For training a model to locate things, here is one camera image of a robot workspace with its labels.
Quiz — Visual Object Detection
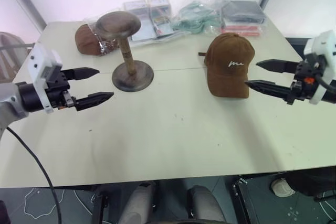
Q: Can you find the brown embroidered baseball cap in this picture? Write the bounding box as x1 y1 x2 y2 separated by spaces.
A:
197 33 256 100

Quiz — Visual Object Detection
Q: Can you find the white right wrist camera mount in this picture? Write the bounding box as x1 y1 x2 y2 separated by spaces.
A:
302 30 336 105

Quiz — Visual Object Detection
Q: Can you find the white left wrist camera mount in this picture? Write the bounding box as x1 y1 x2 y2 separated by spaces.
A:
28 42 64 115

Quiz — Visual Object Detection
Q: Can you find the clear bag with colourful box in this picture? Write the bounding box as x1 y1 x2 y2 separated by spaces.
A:
122 0 176 43

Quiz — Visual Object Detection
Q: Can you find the clear bag of green cords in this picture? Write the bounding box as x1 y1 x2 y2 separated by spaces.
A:
171 0 224 35

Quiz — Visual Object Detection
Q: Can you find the brown chair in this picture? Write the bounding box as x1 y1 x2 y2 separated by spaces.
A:
0 31 35 83

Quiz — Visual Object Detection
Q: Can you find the gray rounded robot leg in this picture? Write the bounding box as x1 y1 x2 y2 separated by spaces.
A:
119 181 159 224
186 185 227 224

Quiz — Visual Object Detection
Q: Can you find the red striped flat pack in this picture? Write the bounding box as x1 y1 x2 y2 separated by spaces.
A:
219 24 264 39

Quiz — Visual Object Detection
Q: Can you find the clear bag with dark cloth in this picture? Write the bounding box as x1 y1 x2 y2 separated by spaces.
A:
219 0 268 26

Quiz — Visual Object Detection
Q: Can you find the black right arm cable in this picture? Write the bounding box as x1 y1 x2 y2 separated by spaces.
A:
313 72 336 91

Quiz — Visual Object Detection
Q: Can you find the white round object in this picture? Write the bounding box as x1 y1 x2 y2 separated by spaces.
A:
271 177 295 198

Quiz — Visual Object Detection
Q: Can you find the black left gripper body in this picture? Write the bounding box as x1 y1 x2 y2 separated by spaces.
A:
45 69 80 111

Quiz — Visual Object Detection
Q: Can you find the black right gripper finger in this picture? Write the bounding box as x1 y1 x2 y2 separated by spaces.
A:
244 79 295 101
255 59 302 74

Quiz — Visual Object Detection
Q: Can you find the black metal table leg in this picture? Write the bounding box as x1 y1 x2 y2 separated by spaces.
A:
91 194 111 224

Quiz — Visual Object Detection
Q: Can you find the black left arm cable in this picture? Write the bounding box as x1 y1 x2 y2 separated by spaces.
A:
6 126 63 224

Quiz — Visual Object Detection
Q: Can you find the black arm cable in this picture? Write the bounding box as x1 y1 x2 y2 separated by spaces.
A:
313 72 336 91
6 126 63 224

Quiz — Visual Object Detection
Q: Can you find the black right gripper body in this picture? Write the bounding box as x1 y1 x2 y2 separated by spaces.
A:
287 59 320 106

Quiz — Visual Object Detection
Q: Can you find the dark wooden hat stand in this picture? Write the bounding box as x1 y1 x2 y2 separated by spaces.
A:
94 11 155 93

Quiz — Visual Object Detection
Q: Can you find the black box under table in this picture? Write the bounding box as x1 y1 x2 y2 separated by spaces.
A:
231 173 336 224

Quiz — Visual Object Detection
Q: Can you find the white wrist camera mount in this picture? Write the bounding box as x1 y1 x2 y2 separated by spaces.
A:
28 42 64 115
302 30 336 105

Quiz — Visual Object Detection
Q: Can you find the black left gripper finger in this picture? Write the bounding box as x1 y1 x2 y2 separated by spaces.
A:
61 67 101 81
75 91 115 112

